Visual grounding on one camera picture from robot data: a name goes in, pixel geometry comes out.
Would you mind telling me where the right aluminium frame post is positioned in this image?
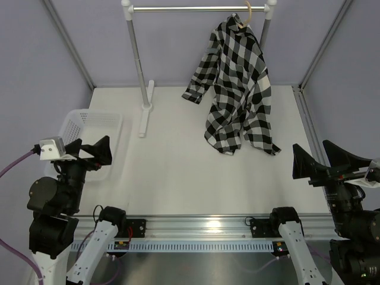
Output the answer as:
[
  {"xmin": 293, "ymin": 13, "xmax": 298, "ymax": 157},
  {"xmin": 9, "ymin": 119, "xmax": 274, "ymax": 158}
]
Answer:
[{"xmin": 292, "ymin": 0, "xmax": 354, "ymax": 164}]

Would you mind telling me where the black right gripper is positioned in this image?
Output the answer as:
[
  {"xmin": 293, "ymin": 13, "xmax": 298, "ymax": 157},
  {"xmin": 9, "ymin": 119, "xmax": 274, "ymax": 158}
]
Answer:
[{"xmin": 293, "ymin": 139, "xmax": 376, "ymax": 238}]

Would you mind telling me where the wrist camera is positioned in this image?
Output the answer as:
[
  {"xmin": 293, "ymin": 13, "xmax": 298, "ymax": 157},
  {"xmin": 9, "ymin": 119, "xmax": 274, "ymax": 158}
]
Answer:
[
  {"xmin": 39, "ymin": 137, "xmax": 66, "ymax": 161},
  {"xmin": 356, "ymin": 158, "xmax": 379, "ymax": 188}
]

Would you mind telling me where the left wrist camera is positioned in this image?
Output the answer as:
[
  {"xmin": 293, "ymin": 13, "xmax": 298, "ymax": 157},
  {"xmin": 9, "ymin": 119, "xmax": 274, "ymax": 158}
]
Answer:
[{"xmin": 39, "ymin": 137, "xmax": 66, "ymax": 161}]

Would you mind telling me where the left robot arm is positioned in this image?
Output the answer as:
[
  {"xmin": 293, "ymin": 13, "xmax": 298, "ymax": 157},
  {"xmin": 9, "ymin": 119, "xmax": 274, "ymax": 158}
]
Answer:
[{"xmin": 27, "ymin": 135, "xmax": 130, "ymax": 284}]

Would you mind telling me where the white perforated plastic basket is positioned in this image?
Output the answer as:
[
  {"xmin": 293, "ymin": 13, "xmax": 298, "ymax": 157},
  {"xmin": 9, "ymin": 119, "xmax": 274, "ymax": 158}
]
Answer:
[{"xmin": 45, "ymin": 109, "xmax": 124, "ymax": 182}]

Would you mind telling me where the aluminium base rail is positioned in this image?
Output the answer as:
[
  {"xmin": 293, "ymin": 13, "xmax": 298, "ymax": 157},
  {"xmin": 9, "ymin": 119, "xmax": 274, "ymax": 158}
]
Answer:
[{"xmin": 69, "ymin": 214, "xmax": 342, "ymax": 240}]

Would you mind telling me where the left aluminium frame post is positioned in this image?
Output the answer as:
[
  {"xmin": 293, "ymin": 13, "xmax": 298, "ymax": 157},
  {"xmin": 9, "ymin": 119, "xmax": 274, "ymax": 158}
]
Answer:
[{"xmin": 40, "ymin": 0, "xmax": 96, "ymax": 91}]

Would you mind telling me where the beige wooden hanger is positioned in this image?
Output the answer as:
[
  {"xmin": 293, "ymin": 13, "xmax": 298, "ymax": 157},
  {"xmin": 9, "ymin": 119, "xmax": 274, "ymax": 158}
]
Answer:
[{"xmin": 237, "ymin": 0, "xmax": 252, "ymax": 29}]

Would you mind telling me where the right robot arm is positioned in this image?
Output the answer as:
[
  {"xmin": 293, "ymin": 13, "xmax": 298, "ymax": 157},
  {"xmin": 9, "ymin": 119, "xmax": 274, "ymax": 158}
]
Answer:
[{"xmin": 268, "ymin": 140, "xmax": 379, "ymax": 284}]

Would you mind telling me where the aluminium frame post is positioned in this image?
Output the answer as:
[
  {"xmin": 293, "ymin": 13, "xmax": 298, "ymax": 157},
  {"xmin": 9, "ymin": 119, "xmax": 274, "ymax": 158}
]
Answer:
[
  {"xmin": 292, "ymin": 0, "xmax": 354, "ymax": 164},
  {"xmin": 40, "ymin": 0, "xmax": 96, "ymax": 91}
]

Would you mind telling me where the black white checkered shirt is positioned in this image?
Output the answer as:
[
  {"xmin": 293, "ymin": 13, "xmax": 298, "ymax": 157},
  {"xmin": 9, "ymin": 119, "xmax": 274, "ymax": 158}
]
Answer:
[{"xmin": 182, "ymin": 14, "xmax": 281, "ymax": 156}]

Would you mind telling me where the white silver clothes rack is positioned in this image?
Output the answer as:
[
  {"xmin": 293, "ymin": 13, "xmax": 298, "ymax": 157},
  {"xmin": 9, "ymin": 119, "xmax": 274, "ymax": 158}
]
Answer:
[{"xmin": 121, "ymin": 0, "xmax": 281, "ymax": 138}]

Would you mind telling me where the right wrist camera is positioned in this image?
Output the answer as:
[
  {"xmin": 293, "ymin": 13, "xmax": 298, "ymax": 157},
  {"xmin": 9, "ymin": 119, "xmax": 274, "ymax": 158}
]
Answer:
[{"xmin": 356, "ymin": 158, "xmax": 379, "ymax": 188}]

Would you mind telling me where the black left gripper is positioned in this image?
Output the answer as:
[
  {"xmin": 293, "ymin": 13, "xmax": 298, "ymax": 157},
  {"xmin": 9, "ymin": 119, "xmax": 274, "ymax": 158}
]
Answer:
[{"xmin": 59, "ymin": 135, "xmax": 112, "ymax": 211}]

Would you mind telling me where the white slotted cable duct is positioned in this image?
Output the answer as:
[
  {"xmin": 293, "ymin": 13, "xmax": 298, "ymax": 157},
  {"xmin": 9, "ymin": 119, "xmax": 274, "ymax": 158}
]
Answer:
[{"xmin": 69, "ymin": 239, "xmax": 274, "ymax": 254}]

